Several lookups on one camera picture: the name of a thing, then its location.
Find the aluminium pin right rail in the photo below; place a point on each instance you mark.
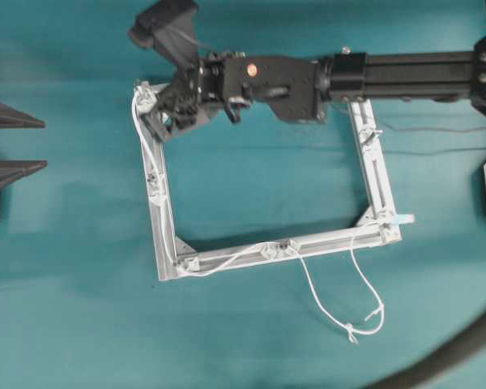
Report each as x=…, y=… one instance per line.
x=369, y=134

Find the aluminium extrusion square frame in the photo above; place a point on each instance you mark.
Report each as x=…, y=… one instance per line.
x=266, y=194

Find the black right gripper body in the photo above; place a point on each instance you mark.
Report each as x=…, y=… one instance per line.
x=192, y=97

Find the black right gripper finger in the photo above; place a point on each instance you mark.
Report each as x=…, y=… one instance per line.
x=159, y=124

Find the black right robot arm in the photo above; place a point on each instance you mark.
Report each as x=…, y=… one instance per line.
x=297, y=90

